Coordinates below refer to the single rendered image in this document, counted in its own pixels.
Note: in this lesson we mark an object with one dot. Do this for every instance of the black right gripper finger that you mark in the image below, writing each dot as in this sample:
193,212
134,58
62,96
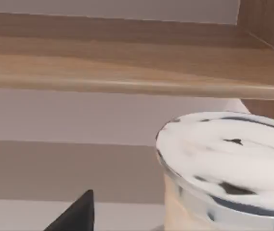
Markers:
81,214

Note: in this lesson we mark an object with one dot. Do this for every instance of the white cup with dark marks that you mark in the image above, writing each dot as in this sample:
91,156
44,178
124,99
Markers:
225,173

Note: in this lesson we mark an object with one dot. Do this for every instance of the wooden shelf unit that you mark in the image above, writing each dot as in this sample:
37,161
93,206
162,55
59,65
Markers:
136,60

